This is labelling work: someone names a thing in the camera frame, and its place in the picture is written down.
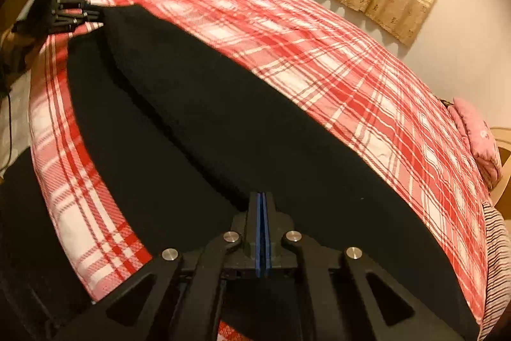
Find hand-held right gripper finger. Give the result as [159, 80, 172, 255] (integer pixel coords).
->
[261, 191, 480, 341]
[52, 191, 262, 341]

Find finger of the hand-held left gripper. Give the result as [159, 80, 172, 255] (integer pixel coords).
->
[56, 0, 101, 15]
[53, 13, 105, 33]

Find black pants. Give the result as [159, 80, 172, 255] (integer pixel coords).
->
[66, 5, 480, 341]

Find person's left forearm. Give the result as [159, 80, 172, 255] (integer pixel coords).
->
[0, 27, 42, 80]

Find red plaid bed sheet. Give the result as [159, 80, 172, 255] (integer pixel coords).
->
[28, 0, 493, 341]

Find striped pillow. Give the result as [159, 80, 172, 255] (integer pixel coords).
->
[477, 201, 511, 339]

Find pink folded blanket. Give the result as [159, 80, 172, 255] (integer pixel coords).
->
[447, 97, 504, 190]

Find cream wooden headboard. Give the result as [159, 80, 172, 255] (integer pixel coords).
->
[489, 127, 511, 222]

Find black cable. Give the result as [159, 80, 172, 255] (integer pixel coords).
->
[0, 83, 13, 176]

